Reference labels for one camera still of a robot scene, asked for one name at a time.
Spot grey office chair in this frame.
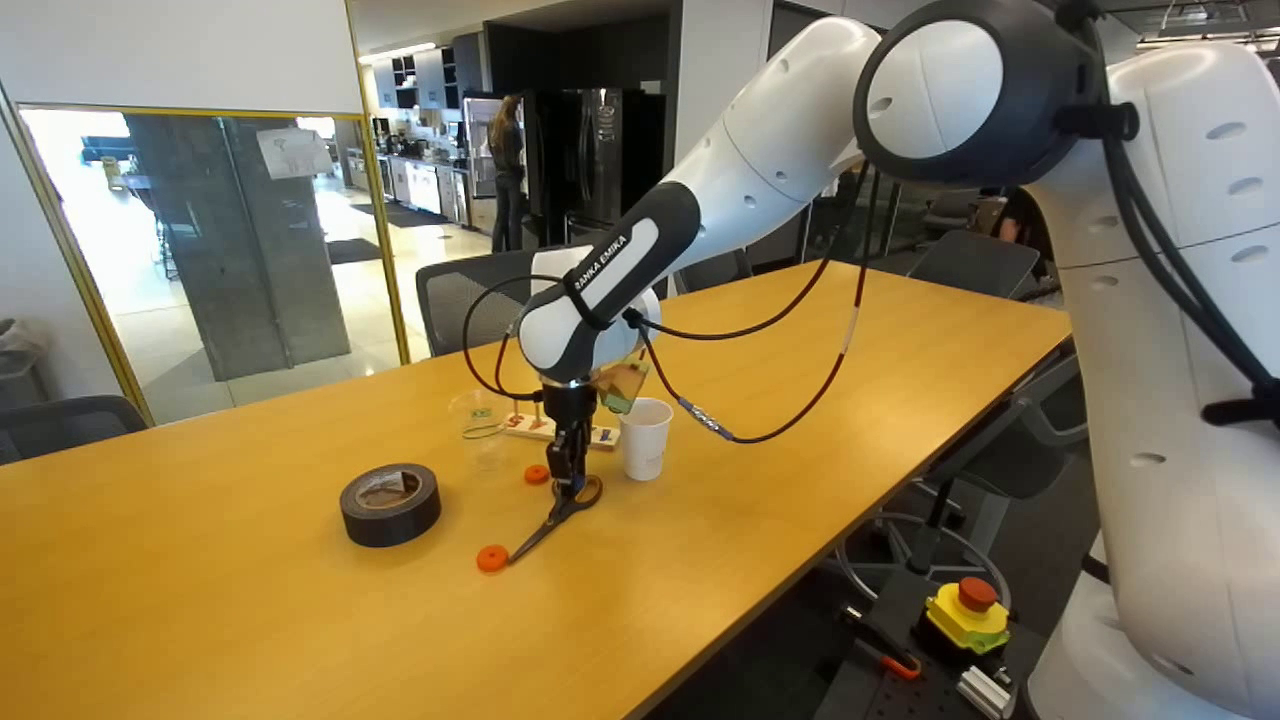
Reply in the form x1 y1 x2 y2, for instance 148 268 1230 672
853 350 1112 602

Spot dark chair at left edge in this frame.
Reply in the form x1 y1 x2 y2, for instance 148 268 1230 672
0 395 148 463

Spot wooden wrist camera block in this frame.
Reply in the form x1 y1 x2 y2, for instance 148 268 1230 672
596 361 647 417

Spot dark office chair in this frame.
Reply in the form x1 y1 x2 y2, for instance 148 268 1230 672
416 246 579 355

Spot yellow red emergency stop button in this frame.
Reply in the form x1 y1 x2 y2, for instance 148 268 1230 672
926 577 1010 655

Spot white paper cup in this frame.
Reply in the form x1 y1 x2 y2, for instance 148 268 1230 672
621 395 674 478

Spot orange handled scissors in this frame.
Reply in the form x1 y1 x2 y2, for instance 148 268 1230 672
513 476 606 564

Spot round orange block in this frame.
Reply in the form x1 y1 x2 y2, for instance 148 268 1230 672
478 542 513 577
524 463 553 483

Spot clear plastic cup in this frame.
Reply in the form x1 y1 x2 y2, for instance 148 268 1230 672
452 388 505 439

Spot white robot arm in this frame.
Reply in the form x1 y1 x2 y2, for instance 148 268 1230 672
522 0 1280 720

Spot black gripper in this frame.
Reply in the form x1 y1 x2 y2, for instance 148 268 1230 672
546 383 596 502

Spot black tape roll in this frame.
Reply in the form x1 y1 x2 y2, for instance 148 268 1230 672
342 463 441 546

